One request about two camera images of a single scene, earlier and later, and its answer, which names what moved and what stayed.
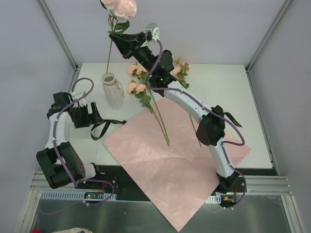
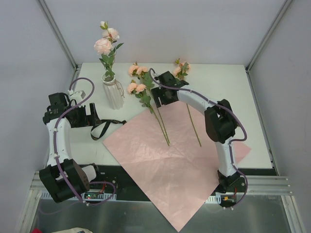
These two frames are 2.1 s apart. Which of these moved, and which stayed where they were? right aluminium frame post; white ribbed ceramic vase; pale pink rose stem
Moved: pale pink rose stem
Stayed: white ribbed ceramic vase; right aluminium frame post
